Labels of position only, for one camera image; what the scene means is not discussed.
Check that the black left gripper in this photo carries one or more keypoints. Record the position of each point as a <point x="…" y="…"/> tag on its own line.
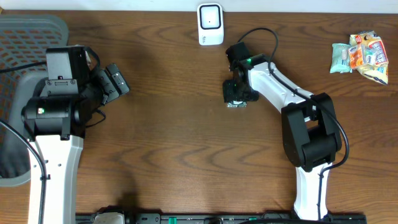
<point x="104" y="79"/>

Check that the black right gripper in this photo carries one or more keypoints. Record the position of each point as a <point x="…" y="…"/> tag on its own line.
<point x="250" y="96"/>

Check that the round green label package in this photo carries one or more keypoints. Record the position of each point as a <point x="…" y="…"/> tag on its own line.
<point x="236" y="104"/>

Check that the teal snack packet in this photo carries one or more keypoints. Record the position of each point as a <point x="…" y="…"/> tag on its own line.
<point x="340" y="59"/>

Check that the orange small snack box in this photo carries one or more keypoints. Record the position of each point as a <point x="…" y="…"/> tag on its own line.
<point x="356" y="56"/>

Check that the white blue snack bag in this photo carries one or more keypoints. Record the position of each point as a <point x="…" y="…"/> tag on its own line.
<point x="379" y="72"/>

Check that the green white small box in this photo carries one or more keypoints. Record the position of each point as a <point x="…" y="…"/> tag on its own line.
<point x="370" y="56"/>

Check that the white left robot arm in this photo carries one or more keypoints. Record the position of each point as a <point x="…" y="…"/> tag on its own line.
<point x="55" y="120"/>

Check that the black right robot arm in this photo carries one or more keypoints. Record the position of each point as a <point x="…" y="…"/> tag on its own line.
<point x="310" y="137"/>

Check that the white barcode scanner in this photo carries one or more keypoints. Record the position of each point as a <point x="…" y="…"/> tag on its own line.
<point x="210" y="24"/>

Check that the grey plastic mesh basket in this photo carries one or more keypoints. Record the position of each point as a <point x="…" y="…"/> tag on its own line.
<point x="24" y="40"/>

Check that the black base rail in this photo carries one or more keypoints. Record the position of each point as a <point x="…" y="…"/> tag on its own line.
<point x="118" y="215"/>

